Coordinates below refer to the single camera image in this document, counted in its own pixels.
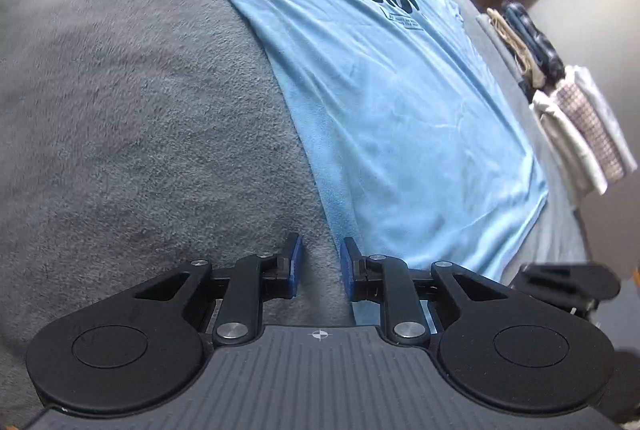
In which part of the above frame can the beige folded garment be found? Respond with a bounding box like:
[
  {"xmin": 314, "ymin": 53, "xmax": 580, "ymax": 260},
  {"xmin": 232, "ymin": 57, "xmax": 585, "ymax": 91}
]
[{"xmin": 486, "ymin": 8, "xmax": 548, "ymax": 88}]

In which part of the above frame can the grey bed blanket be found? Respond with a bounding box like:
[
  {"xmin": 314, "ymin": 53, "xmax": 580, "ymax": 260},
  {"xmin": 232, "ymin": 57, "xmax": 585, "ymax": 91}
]
[{"xmin": 0, "ymin": 0, "xmax": 601, "ymax": 411}]

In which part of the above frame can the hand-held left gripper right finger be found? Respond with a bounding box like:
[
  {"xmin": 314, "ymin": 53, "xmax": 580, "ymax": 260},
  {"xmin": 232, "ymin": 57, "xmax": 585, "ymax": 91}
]
[{"xmin": 341, "ymin": 237, "xmax": 506, "ymax": 346}]

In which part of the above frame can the light blue t-shirt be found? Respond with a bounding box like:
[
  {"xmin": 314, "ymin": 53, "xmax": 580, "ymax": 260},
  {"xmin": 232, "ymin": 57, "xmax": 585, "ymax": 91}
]
[{"xmin": 46, "ymin": 0, "xmax": 550, "ymax": 327}]

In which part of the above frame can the white folded garment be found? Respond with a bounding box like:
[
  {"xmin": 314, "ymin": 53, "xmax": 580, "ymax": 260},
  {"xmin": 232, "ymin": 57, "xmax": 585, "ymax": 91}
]
[{"xmin": 537, "ymin": 89, "xmax": 610, "ymax": 196}]

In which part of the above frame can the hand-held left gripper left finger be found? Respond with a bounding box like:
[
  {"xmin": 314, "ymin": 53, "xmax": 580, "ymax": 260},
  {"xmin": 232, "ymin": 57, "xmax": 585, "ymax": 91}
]
[{"xmin": 135, "ymin": 234, "xmax": 302, "ymax": 345}]

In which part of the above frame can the grey folded garment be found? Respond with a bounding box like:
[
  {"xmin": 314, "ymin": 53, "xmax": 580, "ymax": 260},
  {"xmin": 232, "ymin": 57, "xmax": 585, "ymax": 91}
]
[{"xmin": 475, "ymin": 13, "xmax": 531, "ymax": 101}]

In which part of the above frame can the pink tweed folded garment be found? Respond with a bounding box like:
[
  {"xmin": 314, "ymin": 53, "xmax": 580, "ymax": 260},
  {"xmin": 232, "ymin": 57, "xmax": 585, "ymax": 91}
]
[{"xmin": 556, "ymin": 79, "xmax": 627, "ymax": 181}]

